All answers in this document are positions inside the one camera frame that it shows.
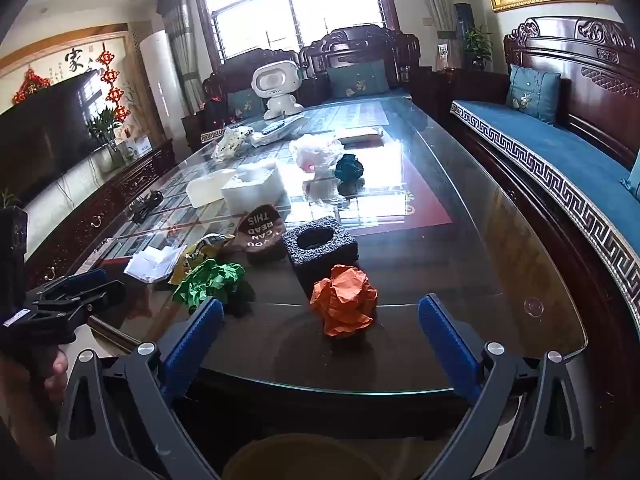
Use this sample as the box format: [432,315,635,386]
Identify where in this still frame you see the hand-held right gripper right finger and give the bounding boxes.
[418,293,588,480]

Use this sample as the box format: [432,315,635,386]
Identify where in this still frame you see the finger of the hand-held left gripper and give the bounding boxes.
[29,268,108,307]
[35,280,127,333]

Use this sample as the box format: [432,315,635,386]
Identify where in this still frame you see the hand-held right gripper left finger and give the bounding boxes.
[54,297,226,480]

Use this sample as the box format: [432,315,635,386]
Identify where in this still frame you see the orange paper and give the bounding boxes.
[310,264,379,338]

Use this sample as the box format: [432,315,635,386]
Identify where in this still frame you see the clear plastic bag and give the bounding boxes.
[290,133,346,173]

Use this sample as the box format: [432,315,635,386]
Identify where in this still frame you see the person's left hand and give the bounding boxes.
[0,347,69,443]

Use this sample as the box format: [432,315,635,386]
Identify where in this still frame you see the green crumpled paper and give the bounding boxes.
[172,259,247,312]

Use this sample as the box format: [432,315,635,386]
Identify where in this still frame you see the white crumpled paper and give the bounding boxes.
[123,246,183,283]

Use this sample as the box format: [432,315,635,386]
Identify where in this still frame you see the dark wooden television cabinet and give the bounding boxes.
[22,137,176,291]

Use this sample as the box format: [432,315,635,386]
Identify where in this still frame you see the yellow snack wrapper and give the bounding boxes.
[170,233,236,286]

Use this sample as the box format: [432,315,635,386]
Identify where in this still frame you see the black flat television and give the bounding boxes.
[0,69,115,206]

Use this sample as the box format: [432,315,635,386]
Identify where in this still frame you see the red printed poster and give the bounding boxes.
[320,160,453,233]

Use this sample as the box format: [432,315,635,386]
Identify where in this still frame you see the small white box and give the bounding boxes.
[122,132,153,161]

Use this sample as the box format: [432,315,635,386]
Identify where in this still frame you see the thin white foam piece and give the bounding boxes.
[186,168,238,208]

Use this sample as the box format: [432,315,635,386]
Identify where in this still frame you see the black foam block with hole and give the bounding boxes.
[282,220,360,286]

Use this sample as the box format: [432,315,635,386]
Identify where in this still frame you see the green plant in glass vase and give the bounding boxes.
[85,107,126,168]

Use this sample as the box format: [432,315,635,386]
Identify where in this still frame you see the thick white foam block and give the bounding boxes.
[221,162,287,213]

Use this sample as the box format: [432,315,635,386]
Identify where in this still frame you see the short red knot decoration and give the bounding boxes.
[12,67,52,106]

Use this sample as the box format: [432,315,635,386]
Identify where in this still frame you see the long red knot decoration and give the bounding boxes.
[97,45,132,123]

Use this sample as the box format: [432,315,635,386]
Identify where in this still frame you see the small dark wooden side table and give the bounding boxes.
[181,110,208,147]

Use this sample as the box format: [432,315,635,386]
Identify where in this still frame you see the white patterned plastic bag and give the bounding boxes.
[212,126,253,161]

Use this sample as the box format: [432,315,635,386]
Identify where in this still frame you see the teal crumpled paper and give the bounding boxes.
[334,153,366,183]

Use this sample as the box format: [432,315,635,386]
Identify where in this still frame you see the white tower air conditioner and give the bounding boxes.
[141,30,193,141]

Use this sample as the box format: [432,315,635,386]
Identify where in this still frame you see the blue sofa seat mat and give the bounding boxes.
[450,100,640,311]

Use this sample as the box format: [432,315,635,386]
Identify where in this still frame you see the flat white packet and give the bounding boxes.
[336,126,385,147]

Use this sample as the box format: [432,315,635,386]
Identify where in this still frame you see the long white plastic packet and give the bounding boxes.
[250,115,310,148]

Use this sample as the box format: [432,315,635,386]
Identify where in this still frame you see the small teal embroidered cushion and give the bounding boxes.
[227,87,266,118]

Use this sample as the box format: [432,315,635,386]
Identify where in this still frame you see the light teal cushion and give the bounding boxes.
[620,147,640,206]

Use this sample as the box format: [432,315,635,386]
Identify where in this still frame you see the dark wooden corner table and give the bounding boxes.
[410,65,508,128]

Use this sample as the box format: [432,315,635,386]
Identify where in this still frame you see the grey patterned curtain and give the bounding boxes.
[157,0,208,116]
[407,0,458,68]

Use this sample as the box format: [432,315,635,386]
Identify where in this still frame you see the teal buttoned embroidered cushion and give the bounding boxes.
[506,64,562,126]

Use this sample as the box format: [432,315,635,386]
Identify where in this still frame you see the carved wooden armchair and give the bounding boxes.
[299,24,422,103]
[200,47,321,121]

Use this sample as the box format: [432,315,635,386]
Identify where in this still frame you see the white robot toy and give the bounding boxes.
[251,60,305,121]

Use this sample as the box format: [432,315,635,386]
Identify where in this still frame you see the wide teal embroidered cushion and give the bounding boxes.
[327,60,391,100]

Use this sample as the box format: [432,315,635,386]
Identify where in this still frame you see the green potted plant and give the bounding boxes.
[462,25,493,71]

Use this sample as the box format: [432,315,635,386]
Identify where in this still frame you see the long carved wooden sofa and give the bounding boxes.
[449,16,640,361]

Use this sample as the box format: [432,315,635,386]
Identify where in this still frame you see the barred window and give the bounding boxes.
[197,0,396,61]

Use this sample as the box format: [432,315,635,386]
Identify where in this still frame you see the calligraphy wall art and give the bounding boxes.
[0,25,146,111]

